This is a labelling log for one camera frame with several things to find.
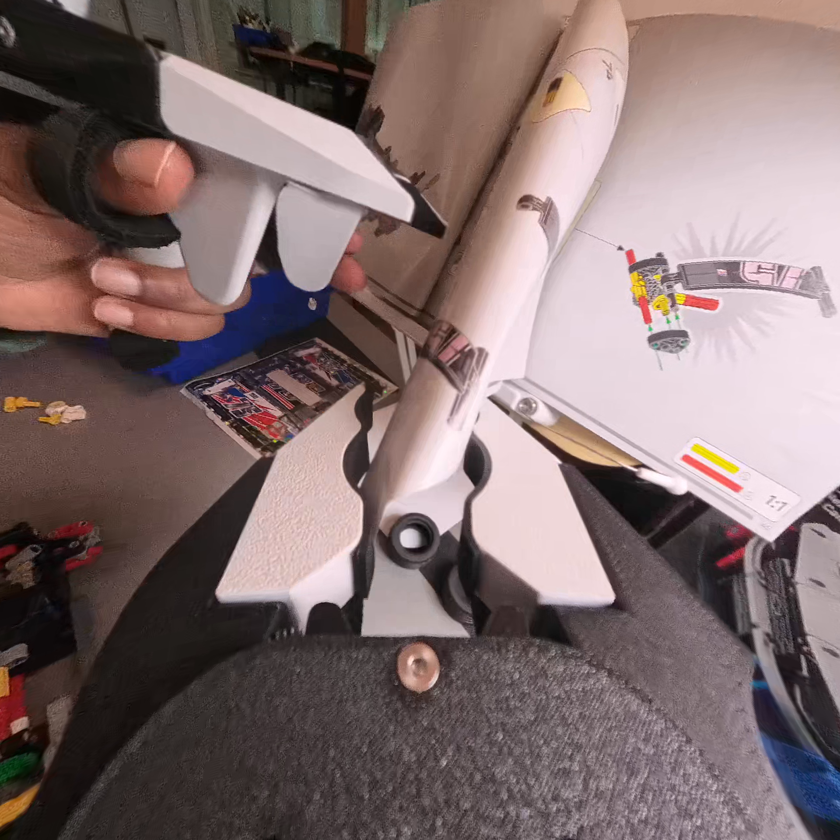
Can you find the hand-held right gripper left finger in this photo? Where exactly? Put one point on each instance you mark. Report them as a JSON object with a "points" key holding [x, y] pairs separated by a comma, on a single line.
{"points": [[302, 525]]}

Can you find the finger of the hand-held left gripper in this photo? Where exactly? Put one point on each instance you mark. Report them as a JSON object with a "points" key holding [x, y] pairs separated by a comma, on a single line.
{"points": [[262, 138]]}

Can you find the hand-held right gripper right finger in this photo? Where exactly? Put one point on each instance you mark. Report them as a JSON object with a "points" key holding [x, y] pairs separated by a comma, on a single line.
{"points": [[531, 525]]}

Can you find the lego car chassis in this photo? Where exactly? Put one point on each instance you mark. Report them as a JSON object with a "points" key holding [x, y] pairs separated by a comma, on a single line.
{"points": [[33, 590]]}

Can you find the instruction booklet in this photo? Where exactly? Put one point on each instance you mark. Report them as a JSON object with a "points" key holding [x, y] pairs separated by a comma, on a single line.
{"points": [[689, 164]]}

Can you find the person's left hand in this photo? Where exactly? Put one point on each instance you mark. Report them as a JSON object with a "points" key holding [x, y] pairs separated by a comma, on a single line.
{"points": [[52, 275]]}

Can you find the dark background desk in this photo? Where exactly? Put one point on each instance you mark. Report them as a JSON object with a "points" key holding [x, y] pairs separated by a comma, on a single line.
{"points": [[308, 65]]}

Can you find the black rubber tire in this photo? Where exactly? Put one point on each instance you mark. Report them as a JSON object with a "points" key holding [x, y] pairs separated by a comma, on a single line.
{"points": [[396, 541]]}

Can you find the white book stand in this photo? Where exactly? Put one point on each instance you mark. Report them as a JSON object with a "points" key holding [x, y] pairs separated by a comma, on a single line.
{"points": [[538, 410]]}

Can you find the colourful sticker sheet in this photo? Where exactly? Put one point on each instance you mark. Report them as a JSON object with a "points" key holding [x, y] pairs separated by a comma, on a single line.
{"points": [[282, 394]]}

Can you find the blue plastic bin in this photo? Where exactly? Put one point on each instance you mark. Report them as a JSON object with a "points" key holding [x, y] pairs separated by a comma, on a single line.
{"points": [[262, 321]]}

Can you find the pile of yellow white pieces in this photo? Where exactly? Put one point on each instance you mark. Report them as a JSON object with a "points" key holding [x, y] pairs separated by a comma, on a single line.
{"points": [[59, 412]]}

